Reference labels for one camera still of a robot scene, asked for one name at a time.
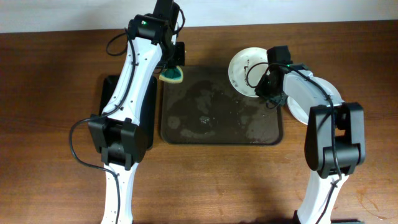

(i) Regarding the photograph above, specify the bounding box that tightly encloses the dark brown serving tray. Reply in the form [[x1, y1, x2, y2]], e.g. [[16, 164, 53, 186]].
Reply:
[[160, 66, 284, 146]]

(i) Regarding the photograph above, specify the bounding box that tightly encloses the black small tray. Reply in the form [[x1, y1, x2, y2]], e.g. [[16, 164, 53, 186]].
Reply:
[[99, 75, 157, 150]]

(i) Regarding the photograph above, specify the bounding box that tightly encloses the green and yellow sponge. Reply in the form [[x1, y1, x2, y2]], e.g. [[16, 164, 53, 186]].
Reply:
[[159, 66, 183, 84]]

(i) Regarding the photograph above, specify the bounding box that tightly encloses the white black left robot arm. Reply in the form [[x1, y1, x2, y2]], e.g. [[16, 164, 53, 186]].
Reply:
[[88, 1, 185, 223]]

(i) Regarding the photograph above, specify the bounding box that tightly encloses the cream white plate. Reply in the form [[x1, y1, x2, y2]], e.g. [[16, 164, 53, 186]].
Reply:
[[228, 47, 268, 98]]

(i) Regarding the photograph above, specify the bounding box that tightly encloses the pale green plate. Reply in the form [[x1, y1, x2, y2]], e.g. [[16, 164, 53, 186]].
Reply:
[[287, 96, 312, 125]]

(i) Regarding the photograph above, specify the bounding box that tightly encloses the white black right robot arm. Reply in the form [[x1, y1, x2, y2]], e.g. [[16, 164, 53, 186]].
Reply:
[[254, 45, 366, 223]]

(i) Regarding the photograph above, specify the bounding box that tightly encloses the pink plate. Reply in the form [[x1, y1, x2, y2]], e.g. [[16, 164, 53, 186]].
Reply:
[[317, 77, 344, 106]]

